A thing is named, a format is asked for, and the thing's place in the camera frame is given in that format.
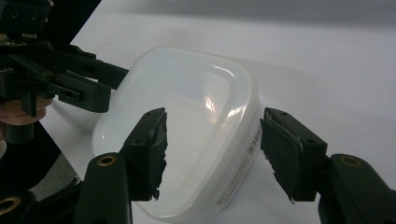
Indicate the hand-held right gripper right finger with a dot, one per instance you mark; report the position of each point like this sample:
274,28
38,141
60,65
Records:
289,155

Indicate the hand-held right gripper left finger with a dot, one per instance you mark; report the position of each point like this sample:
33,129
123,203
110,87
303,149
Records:
146,155

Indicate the white plastic lidded container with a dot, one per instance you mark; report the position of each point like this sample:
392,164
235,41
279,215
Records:
202,102

